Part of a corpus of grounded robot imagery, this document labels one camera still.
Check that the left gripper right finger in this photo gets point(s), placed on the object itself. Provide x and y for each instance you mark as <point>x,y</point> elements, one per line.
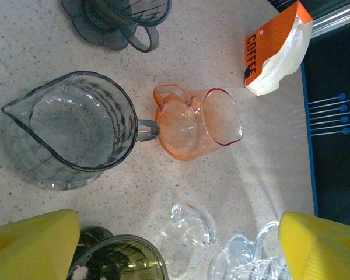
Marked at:
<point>323,251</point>

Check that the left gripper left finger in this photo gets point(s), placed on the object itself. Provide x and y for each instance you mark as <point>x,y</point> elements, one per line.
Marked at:
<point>29,248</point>

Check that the clear carafe with white filter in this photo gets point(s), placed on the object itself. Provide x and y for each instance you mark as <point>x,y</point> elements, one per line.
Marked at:
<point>242,259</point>

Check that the olive green coffee dripper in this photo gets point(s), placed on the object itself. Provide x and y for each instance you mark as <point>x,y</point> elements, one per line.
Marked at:
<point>116,259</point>

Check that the smoke grey glass carafe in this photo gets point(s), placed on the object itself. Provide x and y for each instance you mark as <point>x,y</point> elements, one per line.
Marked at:
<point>70,125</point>

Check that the clear glass carafe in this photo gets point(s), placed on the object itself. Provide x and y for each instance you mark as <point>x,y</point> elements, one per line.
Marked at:
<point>189,227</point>

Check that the orange glass carafe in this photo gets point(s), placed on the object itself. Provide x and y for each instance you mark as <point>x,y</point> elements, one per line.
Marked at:
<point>189,128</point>

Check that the smoke grey coffee dripper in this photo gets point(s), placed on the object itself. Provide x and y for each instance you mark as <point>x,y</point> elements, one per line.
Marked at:
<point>105,29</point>

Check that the orange coffee filter box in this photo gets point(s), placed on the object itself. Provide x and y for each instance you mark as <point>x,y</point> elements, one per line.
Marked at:
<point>268,49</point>

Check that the aluminium frame post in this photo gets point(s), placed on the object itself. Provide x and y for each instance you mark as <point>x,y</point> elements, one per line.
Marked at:
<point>335,19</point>

